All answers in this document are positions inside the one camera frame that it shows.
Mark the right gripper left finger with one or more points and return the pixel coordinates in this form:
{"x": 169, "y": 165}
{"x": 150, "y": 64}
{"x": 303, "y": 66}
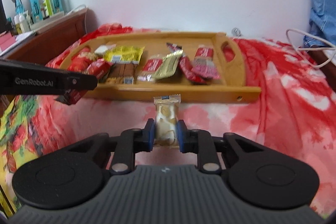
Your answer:
{"x": 128, "y": 144}

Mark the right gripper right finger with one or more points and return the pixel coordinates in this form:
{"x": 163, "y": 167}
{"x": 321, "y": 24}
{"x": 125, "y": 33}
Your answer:
{"x": 199, "y": 142}

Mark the clear beige nougat packet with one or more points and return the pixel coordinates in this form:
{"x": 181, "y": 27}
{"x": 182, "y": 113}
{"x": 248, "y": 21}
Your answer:
{"x": 166, "y": 117}

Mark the red peanut snack bag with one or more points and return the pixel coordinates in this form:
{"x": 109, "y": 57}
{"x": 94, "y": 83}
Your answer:
{"x": 82, "y": 60}

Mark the brown almond chocolate packet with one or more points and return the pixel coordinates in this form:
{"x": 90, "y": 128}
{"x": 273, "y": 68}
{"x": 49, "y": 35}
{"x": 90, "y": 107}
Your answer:
{"x": 121, "y": 74}

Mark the pink patterned cake packet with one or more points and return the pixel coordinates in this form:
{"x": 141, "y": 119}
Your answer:
{"x": 203, "y": 63}

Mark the long red stick packet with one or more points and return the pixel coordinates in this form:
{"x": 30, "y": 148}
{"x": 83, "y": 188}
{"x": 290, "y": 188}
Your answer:
{"x": 185, "y": 66}

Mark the dark red chocolate bar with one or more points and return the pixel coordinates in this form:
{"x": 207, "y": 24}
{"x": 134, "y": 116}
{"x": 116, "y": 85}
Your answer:
{"x": 88, "y": 80}

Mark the gold wafer bar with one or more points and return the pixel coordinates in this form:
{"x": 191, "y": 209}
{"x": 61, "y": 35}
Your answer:
{"x": 168, "y": 66}

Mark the yellow snack bag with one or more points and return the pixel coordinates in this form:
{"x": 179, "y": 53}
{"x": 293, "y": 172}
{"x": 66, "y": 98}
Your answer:
{"x": 124, "y": 55}

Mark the clear white marshmallow packet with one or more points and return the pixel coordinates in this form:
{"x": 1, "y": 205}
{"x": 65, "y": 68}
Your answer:
{"x": 103, "y": 48}

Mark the red Biscoff biscuit packet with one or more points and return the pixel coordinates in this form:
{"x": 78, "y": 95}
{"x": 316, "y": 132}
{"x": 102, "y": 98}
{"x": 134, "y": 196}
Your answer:
{"x": 151, "y": 66}

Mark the papers on cabinet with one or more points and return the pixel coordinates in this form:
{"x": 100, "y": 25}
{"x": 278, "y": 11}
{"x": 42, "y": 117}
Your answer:
{"x": 8, "y": 42}

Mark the brown wooden cabinet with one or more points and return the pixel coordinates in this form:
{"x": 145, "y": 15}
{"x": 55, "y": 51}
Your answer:
{"x": 51, "y": 40}

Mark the small white bottle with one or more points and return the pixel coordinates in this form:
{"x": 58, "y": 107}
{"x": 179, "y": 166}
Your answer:
{"x": 23, "y": 23}

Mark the teal spray bottle left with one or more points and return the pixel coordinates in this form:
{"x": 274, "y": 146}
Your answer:
{"x": 36, "y": 11}

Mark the wooden serving tray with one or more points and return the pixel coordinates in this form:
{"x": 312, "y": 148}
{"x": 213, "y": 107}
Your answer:
{"x": 230, "y": 88}

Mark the green spray bottle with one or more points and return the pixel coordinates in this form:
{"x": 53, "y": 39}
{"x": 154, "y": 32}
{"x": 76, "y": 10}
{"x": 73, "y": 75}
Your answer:
{"x": 48, "y": 7}

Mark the colourful floral bed cloth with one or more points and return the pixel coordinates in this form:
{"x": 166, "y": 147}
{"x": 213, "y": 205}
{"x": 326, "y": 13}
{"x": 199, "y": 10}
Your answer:
{"x": 294, "y": 114}

